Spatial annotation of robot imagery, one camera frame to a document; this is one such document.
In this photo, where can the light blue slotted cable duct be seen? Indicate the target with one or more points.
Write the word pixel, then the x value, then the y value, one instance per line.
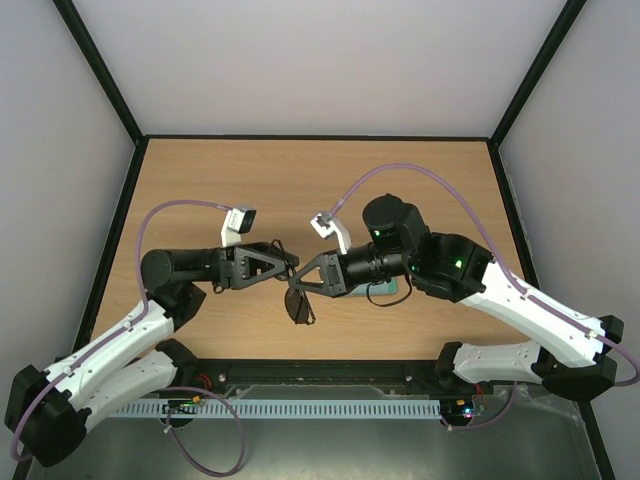
pixel 288 409

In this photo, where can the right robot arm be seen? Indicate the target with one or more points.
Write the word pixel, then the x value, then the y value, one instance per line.
pixel 566 351

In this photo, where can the grey glasses case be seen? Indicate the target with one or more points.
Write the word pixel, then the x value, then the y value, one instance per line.
pixel 380 289

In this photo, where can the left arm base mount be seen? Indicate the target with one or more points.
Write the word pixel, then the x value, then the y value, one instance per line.
pixel 200 382

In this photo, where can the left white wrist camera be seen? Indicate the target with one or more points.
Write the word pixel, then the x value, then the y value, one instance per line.
pixel 238 221

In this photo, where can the dark round sunglasses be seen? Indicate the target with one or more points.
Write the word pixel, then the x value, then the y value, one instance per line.
pixel 296 302

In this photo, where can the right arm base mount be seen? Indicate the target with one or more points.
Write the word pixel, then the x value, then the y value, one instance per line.
pixel 423 378

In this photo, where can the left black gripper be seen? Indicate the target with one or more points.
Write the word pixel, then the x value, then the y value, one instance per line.
pixel 235 270

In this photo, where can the black aluminium frame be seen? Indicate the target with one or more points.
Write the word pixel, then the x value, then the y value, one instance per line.
pixel 74 23

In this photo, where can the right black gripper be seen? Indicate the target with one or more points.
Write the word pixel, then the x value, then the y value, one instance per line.
pixel 338 273

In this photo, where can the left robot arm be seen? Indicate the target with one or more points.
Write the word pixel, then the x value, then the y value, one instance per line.
pixel 50 411

